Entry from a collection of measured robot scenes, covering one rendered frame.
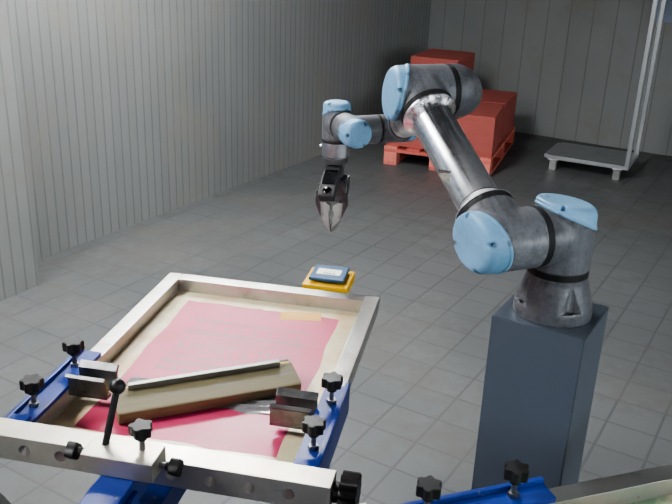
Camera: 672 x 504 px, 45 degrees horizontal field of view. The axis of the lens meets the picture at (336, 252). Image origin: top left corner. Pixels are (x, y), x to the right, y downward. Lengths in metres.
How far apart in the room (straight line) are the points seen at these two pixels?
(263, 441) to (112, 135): 3.91
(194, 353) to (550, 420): 0.81
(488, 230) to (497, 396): 0.38
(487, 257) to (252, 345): 0.72
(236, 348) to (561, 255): 0.81
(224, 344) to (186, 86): 3.98
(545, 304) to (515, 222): 0.19
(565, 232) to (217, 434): 0.77
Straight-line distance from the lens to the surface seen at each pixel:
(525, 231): 1.48
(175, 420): 1.69
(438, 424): 3.45
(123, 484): 1.40
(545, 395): 1.63
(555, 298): 1.57
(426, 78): 1.72
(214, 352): 1.93
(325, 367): 1.86
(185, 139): 5.85
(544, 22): 8.56
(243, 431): 1.65
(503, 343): 1.61
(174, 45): 5.67
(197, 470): 1.42
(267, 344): 1.96
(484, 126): 6.91
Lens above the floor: 1.88
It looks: 22 degrees down
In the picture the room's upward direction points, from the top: 2 degrees clockwise
